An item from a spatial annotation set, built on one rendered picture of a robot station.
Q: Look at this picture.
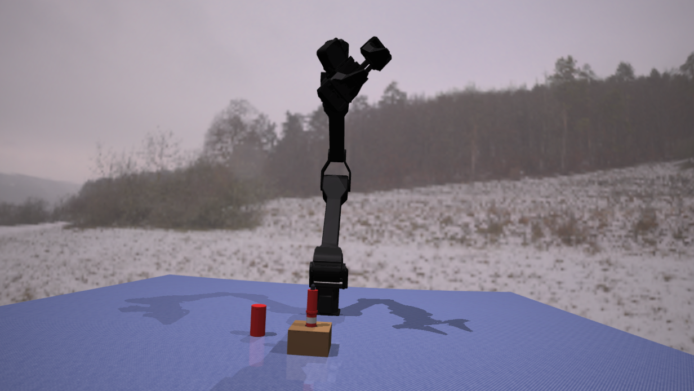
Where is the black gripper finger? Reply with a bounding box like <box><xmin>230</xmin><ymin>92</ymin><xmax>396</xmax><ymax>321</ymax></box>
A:
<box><xmin>361</xmin><ymin>42</ymin><xmax>390</xmax><ymax>71</ymax></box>
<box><xmin>330</xmin><ymin>69</ymin><xmax>368</xmax><ymax>103</ymax></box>

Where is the tan wooden block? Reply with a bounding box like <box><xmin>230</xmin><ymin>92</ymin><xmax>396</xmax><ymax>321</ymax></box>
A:
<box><xmin>287</xmin><ymin>320</ymin><xmax>332</xmax><ymax>357</ymax></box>

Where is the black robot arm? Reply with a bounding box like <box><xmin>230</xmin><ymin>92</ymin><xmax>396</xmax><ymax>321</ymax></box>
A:
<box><xmin>309</xmin><ymin>38</ymin><xmax>355</xmax><ymax>316</ymax></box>

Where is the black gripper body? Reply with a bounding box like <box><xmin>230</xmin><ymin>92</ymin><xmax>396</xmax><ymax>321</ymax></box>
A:
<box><xmin>317</xmin><ymin>36</ymin><xmax>392</xmax><ymax>113</ymax></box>

